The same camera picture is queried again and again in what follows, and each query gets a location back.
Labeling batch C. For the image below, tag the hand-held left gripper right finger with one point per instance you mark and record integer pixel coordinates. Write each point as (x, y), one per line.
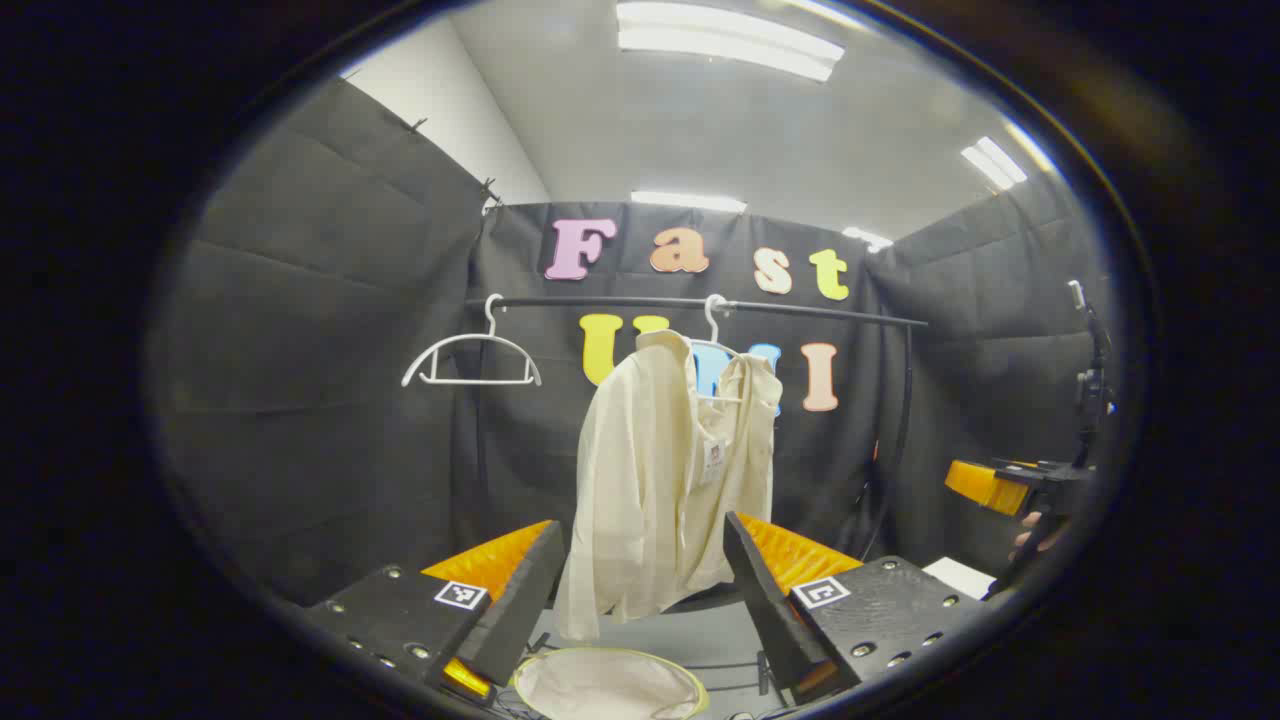
(760, 590)

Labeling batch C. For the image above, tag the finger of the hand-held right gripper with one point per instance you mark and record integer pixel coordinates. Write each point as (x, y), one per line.
(980, 485)

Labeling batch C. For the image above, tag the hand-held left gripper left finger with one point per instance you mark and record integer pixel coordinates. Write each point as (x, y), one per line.
(525, 600)

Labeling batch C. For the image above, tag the round cream laundry hamper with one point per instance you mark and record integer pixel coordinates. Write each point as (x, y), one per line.
(610, 685)

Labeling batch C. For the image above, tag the cream button shirt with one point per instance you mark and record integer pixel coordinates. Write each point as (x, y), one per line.
(650, 480)

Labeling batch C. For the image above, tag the white hanger with hook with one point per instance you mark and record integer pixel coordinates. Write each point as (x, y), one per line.
(712, 320)

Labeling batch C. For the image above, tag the white plastic hanger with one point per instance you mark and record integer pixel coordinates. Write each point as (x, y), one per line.
(492, 325)

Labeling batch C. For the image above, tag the black clothes rack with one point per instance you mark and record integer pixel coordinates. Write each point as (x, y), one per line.
(600, 301)

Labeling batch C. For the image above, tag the black tripod stand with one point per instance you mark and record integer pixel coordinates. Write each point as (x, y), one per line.
(1092, 390)

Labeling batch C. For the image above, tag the white flat sheet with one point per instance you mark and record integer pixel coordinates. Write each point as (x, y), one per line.
(960, 577)

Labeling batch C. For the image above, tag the black backdrop cloth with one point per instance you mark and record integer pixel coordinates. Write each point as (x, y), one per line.
(330, 350)

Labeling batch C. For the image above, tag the large ceiling light panel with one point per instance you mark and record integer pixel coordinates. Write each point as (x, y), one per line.
(730, 40)

